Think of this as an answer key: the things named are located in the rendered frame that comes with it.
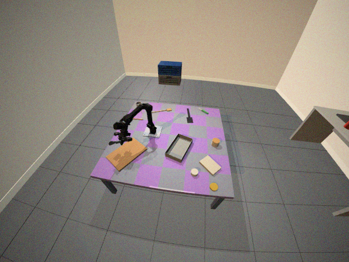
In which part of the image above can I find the orange round disc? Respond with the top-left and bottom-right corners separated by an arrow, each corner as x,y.
209,183 -> 218,191

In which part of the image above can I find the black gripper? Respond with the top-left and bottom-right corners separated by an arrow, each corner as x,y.
114,129 -> 132,145

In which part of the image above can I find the wooden board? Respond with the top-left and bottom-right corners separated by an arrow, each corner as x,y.
106,138 -> 148,171

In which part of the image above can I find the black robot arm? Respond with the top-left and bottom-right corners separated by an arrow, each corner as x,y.
113,103 -> 157,134

